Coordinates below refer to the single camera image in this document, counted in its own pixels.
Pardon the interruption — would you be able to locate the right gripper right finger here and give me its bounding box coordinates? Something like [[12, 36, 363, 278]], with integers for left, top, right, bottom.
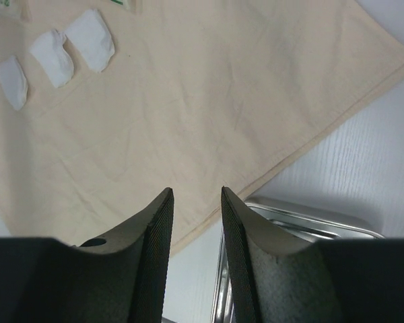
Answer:
[[221, 187, 404, 322]]

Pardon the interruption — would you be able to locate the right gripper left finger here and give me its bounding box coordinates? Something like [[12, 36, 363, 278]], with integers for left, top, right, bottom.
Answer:
[[0, 188, 174, 322]]

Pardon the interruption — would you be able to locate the stainless steel tray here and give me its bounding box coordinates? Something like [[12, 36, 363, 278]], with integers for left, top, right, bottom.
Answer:
[[210, 197, 383, 322]]

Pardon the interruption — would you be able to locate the white gauze pad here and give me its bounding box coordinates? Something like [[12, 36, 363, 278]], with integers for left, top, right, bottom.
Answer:
[[29, 29, 74, 88], [65, 9, 115, 73], [0, 55, 28, 111]]

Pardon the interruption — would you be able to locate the beige cloth drape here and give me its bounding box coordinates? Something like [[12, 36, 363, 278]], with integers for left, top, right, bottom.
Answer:
[[0, 1, 404, 252]]

